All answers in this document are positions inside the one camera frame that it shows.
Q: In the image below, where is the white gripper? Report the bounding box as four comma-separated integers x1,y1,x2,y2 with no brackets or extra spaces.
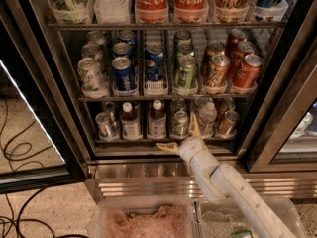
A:
156,113,208,165

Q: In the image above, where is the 7up can shelf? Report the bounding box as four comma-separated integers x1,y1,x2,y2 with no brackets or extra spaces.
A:
170,99,187,114
171,111,189,139

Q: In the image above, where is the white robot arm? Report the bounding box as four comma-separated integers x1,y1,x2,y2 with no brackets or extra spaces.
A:
156,112,296,238

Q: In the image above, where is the front bronze can bottom right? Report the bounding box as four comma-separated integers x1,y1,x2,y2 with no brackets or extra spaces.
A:
217,110,239,137

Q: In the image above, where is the bronze can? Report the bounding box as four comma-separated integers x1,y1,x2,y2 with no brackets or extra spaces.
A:
217,110,239,137
217,97,236,120

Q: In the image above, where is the rear bronze can bottom right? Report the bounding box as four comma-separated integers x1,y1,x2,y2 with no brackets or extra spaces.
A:
217,97,236,120

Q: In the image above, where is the front gold can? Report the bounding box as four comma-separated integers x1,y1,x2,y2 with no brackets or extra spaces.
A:
204,55,231,87

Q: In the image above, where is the gold can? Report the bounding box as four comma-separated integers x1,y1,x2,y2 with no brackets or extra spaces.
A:
204,55,231,87
201,40,225,70

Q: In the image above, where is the front silver can bottom left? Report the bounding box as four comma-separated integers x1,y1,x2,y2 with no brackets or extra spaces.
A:
95,112,115,139

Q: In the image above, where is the silver can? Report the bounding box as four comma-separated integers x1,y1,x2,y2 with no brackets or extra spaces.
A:
102,102,118,123
95,112,115,139

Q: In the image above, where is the rear silver can bottom left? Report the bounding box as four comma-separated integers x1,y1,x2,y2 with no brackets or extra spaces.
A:
102,102,118,123

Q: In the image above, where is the steel fridge base grille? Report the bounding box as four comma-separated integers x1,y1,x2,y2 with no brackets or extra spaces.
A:
85,158,317,202

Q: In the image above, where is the front blue pepsi can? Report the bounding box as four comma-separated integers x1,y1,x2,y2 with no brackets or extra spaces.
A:
111,57,136,91

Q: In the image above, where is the blue pepsi can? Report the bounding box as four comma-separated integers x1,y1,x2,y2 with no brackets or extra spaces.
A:
111,57,136,91
118,30,137,49
112,43,133,60

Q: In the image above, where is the single pepsi can centre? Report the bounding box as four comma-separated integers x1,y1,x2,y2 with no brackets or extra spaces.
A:
145,42,164,81

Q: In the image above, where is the rear gold can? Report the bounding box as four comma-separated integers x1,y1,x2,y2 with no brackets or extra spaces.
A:
201,40,225,70

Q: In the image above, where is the front red coke can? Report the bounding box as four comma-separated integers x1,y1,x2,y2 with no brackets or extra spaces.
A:
233,54,263,88

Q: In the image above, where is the red coke can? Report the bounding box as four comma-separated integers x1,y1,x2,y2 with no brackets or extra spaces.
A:
233,54,263,88
225,29,248,56
229,41,256,78

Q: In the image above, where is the front white green can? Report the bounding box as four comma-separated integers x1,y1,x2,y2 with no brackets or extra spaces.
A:
77,58,106,92

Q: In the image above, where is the white green can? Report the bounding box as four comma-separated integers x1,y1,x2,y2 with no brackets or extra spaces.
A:
86,31,106,48
81,43,104,70
77,58,106,92

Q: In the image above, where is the middle blue pepsi can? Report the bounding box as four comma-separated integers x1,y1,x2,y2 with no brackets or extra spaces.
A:
112,43,133,60

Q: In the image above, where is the middle red coke can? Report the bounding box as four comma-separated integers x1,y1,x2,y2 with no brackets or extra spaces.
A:
229,41,256,78

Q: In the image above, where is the green can in bin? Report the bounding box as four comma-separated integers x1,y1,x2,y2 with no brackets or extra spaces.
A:
229,230,254,238

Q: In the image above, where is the rear red coke can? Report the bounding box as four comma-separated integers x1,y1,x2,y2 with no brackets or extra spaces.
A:
225,29,248,56

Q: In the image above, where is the rear blue pepsi can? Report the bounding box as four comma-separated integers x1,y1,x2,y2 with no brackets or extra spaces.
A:
118,30,137,49

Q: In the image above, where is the middle white green can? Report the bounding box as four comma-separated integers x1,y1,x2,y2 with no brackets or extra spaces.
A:
81,43,104,70

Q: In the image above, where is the rear white green can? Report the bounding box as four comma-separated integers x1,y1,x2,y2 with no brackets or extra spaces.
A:
86,31,106,48

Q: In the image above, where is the open glass fridge door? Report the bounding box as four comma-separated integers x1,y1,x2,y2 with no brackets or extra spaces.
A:
1,0,89,193

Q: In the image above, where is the clear bottle top shelf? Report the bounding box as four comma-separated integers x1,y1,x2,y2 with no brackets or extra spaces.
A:
94,0,130,23

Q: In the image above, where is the front clear water bottle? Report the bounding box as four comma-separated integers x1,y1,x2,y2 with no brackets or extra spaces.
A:
198,102,217,138

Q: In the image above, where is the clear water bottle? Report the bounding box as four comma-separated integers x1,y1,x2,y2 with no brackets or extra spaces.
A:
190,98,212,117
198,102,217,138

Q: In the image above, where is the rear clear water bottle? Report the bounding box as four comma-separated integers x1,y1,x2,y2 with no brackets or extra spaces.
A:
190,98,212,117

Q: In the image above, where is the right tea bottle white cap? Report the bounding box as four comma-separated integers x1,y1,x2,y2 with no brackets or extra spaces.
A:
147,99,168,139

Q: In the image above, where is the tea bottle white cap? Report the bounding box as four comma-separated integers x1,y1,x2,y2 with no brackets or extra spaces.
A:
147,99,168,139
119,102,144,141

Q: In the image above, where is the left tea bottle white cap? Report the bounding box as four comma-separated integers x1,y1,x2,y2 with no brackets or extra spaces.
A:
119,102,144,141

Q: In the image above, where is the right clear plastic bin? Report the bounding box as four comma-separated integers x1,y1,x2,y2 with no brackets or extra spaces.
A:
196,196,306,238

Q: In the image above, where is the clear plastic bin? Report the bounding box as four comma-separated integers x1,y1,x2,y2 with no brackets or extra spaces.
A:
196,196,306,238
93,195,198,238

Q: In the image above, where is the left clear plastic bin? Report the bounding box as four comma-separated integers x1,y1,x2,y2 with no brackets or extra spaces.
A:
93,195,198,238

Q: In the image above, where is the right coca-cola bottle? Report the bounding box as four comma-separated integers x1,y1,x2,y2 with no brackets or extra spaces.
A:
174,0,205,22

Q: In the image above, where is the coca-cola bottle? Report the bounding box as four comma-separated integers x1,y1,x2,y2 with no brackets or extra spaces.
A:
174,0,205,22
136,0,167,23

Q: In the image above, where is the left coca-cola bottle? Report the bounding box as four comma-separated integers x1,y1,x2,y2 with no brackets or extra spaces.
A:
136,0,167,23

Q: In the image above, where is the gold label bottle top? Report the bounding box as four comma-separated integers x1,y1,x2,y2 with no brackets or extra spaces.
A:
214,0,247,22

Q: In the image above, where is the right fridge door frame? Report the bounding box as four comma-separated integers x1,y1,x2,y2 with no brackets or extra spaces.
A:
247,3,317,173

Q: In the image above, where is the black floor cable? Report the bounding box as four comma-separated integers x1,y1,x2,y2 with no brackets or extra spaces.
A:
0,97,90,238

